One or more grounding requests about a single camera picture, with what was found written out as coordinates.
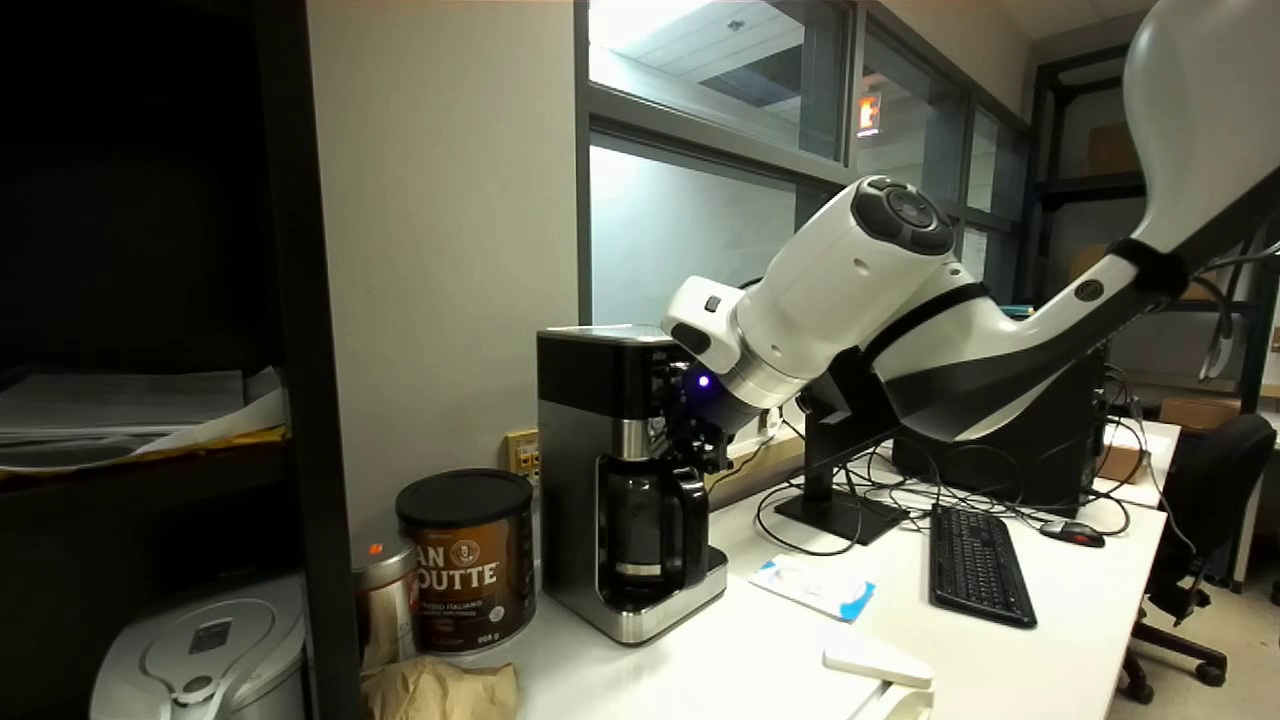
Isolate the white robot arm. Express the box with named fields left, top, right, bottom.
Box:
left=664, top=0, right=1280, bottom=463

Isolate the stack of white papers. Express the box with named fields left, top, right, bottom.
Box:
left=0, top=369, right=289, bottom=476

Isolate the black shelving unit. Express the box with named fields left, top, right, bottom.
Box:
left=0, top=0, right=362, bottom=720

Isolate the brown paper bag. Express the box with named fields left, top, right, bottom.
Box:
left=363, top=656, right=520, bottom=720

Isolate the small glass jar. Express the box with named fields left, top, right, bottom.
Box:
left=358, top=538, right=416, bottom=671

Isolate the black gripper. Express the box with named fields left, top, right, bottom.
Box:
left=672, top=371, right=731, bottom=471

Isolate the black computer keyboard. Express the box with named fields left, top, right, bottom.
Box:
left=930, top=503, right=1035, bottom=628

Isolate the black cable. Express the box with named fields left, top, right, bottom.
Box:
left=747, top=478, right=865, bottom=561

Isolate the black steel coffeemaker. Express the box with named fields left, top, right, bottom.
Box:
left=537, top=324, right=727, bottom=643

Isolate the black monitor stand base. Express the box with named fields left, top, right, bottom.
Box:
left=782, top=407, right=906, bottom=543

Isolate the black office chair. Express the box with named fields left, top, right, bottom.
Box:
left=1118, top=412, right=1280, bottom=707

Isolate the blue and white card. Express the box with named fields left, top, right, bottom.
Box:
left=754, top=556, right=877, bottom=624

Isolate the white rice cooker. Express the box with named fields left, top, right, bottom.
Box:
left=89, top=577, right=307, bottom=720

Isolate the brown coffee can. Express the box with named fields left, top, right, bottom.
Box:
left=396, top=468, right=537, bottom=652

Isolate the glass coffee carafe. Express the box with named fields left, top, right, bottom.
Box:
left=606, top=463, right=707, bottom=588

